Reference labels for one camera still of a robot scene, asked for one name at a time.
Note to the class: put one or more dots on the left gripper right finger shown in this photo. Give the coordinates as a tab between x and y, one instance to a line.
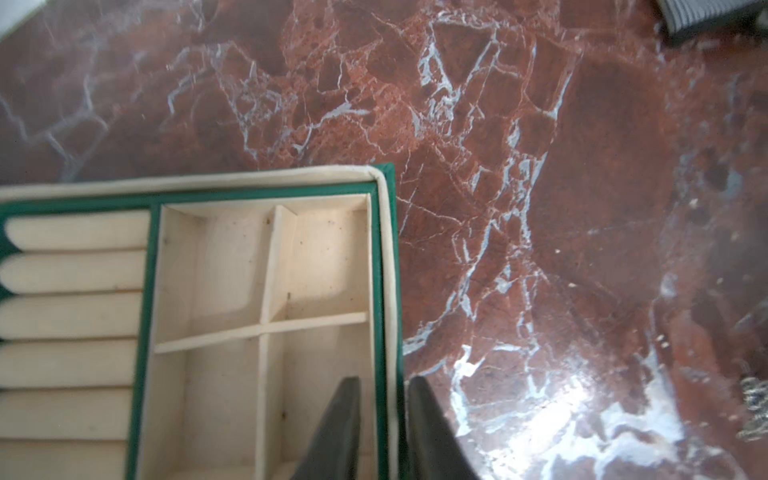
434	452

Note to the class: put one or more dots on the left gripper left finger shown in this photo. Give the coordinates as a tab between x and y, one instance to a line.
333	452

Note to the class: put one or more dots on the green jewelry box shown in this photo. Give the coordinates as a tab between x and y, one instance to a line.
197	327

